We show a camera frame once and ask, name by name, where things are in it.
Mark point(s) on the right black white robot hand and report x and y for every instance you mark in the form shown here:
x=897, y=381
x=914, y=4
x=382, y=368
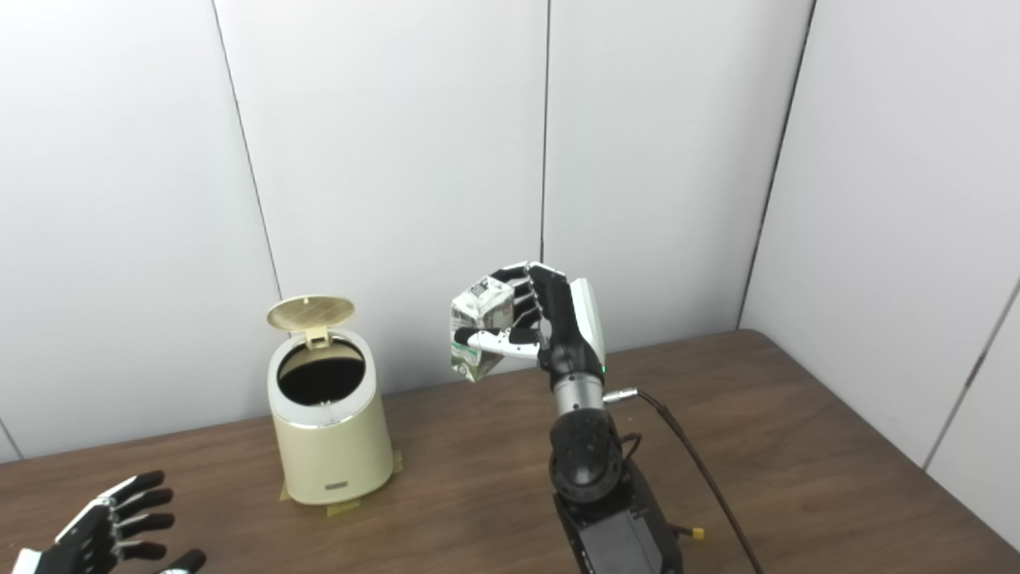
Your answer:
x=570, y=327

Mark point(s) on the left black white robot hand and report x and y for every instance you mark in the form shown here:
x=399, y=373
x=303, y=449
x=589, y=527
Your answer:
x=88, y=542

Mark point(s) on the white green milk carton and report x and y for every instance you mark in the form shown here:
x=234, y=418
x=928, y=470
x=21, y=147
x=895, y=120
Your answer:
x=482, y=307

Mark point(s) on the cream-colored lidded bin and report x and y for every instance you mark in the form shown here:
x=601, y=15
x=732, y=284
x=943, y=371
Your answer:
x=331, y=446

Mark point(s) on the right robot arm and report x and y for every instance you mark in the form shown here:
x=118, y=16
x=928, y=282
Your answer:
x=590, y=462

